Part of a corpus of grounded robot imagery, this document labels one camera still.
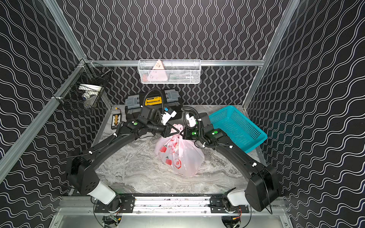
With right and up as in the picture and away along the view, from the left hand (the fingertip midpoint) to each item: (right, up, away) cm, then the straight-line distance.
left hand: (178, 130), depth 74 cm
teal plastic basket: (+40, +4, +36) cm, 54 cm away
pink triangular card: (-13, +34, +14) cm, 39 cm away
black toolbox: (-11, +20, +26) cm, 35 cm away
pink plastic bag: (+3, -16, +4) cm, 17 cm away
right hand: (+1, -1, +5) cm, 6 cm away
